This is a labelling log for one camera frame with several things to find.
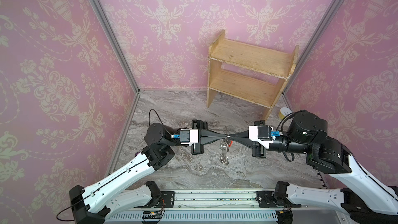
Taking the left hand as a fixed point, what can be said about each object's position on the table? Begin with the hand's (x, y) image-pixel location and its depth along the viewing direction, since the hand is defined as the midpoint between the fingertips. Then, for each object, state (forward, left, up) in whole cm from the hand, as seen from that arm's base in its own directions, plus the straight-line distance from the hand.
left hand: (225, 138), depth 44 cm
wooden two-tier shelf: (+46, -26, -25) cm, 58 cm away
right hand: (+2, -2, -1) cm, 3 cm away
